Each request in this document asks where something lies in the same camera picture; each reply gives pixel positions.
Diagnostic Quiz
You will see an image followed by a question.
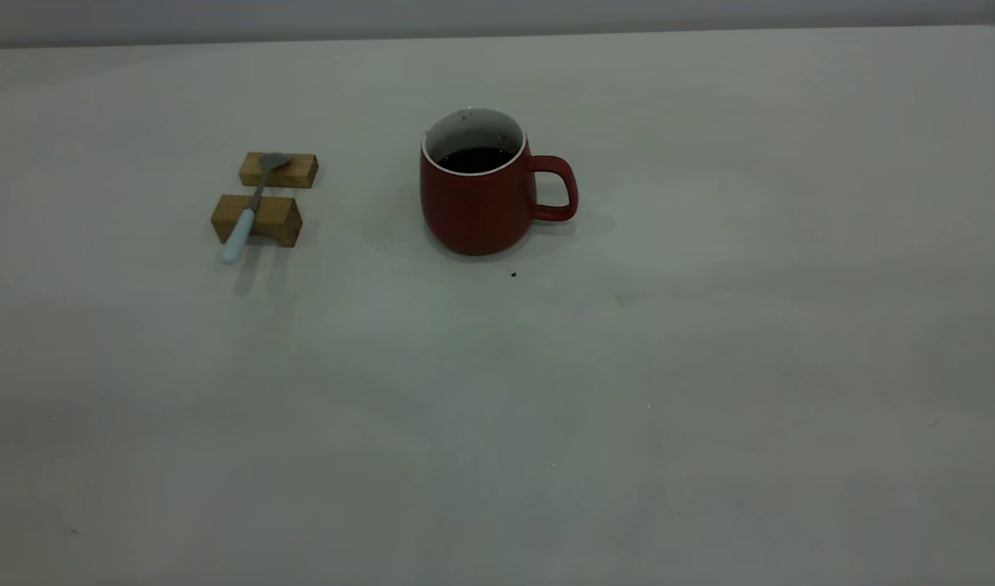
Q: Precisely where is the red ceramic mug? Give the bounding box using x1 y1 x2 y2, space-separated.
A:
419 107 580 257

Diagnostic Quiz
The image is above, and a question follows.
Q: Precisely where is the metal spoon light blue handle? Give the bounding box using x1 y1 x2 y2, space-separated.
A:
221 152 291 265

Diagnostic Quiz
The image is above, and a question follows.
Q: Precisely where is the dark coffee liquid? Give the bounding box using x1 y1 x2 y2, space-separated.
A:
436 146 517 174

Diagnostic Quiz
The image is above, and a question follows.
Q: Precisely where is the flat rectangular wooden block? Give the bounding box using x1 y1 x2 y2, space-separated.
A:
238 151 319 190

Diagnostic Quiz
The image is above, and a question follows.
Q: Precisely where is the arched wooden block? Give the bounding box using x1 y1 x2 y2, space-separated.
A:
210 194 303 248

